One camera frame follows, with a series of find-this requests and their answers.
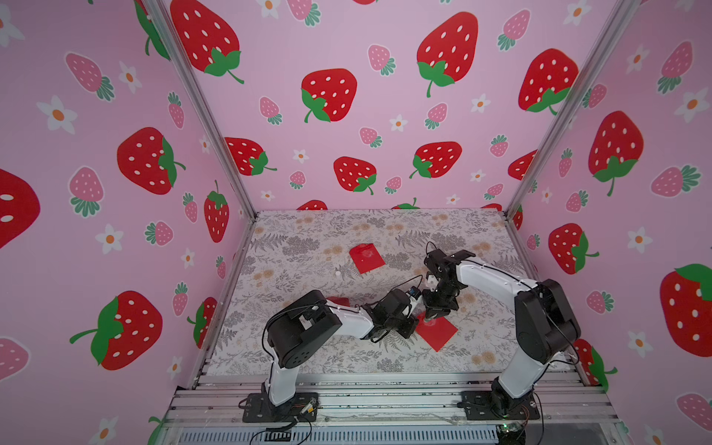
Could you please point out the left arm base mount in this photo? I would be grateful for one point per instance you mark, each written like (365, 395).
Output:
(257, 408)

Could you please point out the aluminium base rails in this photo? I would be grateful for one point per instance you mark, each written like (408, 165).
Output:
(405, 408)

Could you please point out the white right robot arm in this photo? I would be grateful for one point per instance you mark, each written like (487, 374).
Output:
(544, 320)

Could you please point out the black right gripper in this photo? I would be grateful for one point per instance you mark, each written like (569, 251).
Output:
(440, 300)

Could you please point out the red envelope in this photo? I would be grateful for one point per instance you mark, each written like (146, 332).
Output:
(366, 258)
(340, 301)
(436, 333)

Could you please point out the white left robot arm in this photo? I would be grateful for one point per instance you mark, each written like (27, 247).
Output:
(295, 334)

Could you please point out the aluminium frame post left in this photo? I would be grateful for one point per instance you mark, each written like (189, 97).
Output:
(169, 37)

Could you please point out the aluminium frame post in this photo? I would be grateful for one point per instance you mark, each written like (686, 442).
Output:
(169, 37)
(606, 42)

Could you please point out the aluminium frame post right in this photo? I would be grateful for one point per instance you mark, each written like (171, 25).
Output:
(606, 42)

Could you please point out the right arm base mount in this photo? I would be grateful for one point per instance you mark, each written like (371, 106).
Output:
(497, 405)

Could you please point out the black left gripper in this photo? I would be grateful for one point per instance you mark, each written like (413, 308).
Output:
(407, 332)

